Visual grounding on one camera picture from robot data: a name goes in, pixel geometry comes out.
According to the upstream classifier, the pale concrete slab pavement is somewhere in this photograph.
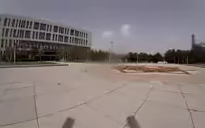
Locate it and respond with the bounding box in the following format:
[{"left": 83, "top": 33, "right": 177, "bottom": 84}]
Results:
[{"left": 0, "top": 62, "right": 205, "bottom": 128}]

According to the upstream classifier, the flower bed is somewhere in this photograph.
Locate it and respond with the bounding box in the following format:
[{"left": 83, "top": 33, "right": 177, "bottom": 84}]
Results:
[{"left": 112, "top": 64, "right": 191, "bottom": 75}]

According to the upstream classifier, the robot's own part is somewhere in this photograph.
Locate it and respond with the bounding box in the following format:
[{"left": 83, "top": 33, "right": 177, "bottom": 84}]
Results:
[
  {"left": 126, "top": 115, "right": 141, "bottom": 128},
  {"left": 61, "top": 117, "right": 76, "bottom": 128}
]

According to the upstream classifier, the long white office building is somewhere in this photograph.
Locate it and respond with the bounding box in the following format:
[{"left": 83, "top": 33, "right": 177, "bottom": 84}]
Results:
[{"left": 0, "top": 10, "right": 93, "bottom": 62}]

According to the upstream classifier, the row of trees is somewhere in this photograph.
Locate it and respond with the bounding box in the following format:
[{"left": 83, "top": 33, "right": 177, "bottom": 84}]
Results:
[{"left": 89, "top": 37, "right": 205, "bottom": 65}]

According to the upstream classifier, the grass strip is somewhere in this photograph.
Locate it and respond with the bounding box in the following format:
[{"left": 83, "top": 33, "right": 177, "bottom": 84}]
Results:
[{"left": 0, "top": 61, "right": 70, "bottom": 69}]

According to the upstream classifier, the distant dark tower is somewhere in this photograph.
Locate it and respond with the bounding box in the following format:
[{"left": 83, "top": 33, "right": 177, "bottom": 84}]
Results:
[{"left": 190, "top": 33, "right": 196, "bottom": 50}]

